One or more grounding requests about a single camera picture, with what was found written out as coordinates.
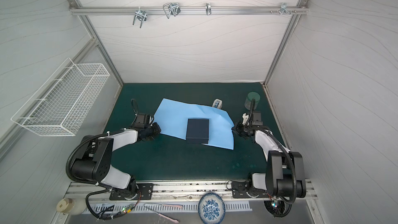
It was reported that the metal hook clamp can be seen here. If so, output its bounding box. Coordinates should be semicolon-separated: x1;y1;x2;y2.
133;8;147;29
163;3;181;19

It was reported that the aluminium top cross rail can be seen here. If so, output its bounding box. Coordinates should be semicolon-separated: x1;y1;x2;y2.
69;5;309;16

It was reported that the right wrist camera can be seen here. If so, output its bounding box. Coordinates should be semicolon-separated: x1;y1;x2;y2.
243;113;249;125

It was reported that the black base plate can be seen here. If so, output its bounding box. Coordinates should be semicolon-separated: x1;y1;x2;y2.
109;183;154;201
230;181;268;199

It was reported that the small metal ring clamp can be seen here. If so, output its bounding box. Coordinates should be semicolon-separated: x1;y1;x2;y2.
205;3;211;16

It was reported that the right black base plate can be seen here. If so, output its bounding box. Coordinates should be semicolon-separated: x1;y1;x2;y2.
230;181;268;199

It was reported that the left metal hook clamp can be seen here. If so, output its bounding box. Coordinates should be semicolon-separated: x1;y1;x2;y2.
133;8;147;29

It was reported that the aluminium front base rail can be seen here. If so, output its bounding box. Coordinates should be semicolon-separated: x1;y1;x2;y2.
64;178;318;202

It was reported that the light blue wrapping paper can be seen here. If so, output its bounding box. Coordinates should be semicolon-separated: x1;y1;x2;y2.
154;99;234;150

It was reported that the white wire basket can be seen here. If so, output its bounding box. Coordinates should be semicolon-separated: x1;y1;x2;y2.
11;58;110;136

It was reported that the blue white patterned plate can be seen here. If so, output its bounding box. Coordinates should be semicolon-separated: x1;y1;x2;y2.
198;192;226;224

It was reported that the green table mat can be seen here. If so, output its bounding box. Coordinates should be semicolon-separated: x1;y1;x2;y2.
106;83;282;180

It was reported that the black round fan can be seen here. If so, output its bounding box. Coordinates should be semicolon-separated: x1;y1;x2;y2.
264;200;292;218

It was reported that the dark navy gift box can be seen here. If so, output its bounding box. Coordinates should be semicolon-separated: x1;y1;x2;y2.
186;119;209;144

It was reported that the middle metal hook clamp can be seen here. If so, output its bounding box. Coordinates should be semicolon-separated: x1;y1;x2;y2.
163;3;181;19

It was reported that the right metal bracket clamp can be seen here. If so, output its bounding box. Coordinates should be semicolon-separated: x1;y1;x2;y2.
269;3;296;15

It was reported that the green lid clear jar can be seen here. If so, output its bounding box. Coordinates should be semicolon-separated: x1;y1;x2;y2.
245;92;261;110

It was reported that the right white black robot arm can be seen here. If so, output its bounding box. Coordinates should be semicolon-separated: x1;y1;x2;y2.
232;99;306;205

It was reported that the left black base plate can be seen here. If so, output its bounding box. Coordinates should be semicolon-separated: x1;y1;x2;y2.
109;183;154;201

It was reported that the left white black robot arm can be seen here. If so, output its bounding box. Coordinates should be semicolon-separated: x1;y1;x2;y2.
66;99;161;199

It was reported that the white round container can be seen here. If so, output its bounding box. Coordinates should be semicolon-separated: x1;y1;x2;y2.
56;198;87;215

